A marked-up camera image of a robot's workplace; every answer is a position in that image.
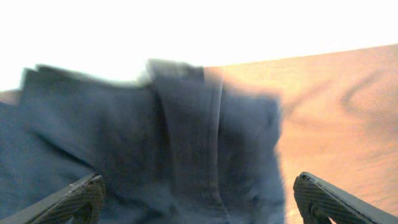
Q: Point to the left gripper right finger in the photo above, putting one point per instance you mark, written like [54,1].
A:
[320,202]

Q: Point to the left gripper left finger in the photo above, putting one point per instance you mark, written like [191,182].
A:
[78,203]

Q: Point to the navy blue shorts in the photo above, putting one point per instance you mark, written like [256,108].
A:
[188,149]

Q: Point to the folded black shorts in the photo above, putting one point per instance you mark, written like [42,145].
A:
[63,129]

